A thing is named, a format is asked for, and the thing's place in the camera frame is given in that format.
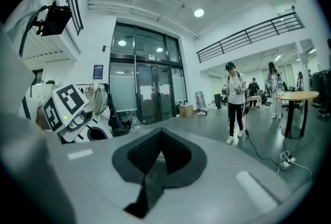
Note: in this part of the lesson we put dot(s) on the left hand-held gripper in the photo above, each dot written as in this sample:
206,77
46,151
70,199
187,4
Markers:
67,104

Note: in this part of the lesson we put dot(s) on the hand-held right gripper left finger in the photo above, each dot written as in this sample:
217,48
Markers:
121,163

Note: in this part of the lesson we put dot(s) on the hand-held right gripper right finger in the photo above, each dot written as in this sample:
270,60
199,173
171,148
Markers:
197,163

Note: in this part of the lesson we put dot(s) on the black office chair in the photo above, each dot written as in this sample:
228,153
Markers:
115,114

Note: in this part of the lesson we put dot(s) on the clothes rack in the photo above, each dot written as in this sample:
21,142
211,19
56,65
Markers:
97,98

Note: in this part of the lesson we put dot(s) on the cardboard box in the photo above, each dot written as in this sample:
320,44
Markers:
186,111

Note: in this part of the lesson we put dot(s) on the folded metal cart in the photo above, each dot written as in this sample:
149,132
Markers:
201,100

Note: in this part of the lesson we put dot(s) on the black-framed glass door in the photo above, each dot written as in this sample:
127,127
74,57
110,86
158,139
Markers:
148,75

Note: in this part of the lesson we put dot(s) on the small wooden desk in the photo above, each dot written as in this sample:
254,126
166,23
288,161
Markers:
254,98

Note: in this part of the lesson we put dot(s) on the white power strip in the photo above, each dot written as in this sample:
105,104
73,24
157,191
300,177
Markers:
287,162

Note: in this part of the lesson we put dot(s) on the black chest-mounted box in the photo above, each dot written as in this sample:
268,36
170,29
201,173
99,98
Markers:
54,20

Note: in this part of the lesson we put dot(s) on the round wooden table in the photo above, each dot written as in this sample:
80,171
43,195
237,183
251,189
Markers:
297,95

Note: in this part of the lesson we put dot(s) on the short black balcony railing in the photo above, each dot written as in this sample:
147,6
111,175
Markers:
75,3

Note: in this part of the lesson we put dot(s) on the long black balcony railing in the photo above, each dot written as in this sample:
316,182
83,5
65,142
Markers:
248,34

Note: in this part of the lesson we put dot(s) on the person's white shirt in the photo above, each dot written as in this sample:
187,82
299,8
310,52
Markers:
33,3

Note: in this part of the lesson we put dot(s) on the round ceiling light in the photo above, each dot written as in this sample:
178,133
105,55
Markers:
198,12

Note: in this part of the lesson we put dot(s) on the blue wall poster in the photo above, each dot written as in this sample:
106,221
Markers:
98,71

